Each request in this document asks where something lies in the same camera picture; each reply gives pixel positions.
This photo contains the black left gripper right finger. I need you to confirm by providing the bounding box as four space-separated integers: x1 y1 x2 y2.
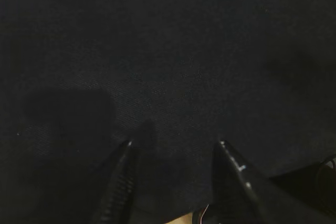
212 141 335 223

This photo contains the black table cloth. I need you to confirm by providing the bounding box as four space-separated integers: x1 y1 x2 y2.
1 0 335 223

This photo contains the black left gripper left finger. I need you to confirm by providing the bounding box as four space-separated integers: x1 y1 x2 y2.
90 140 138 223

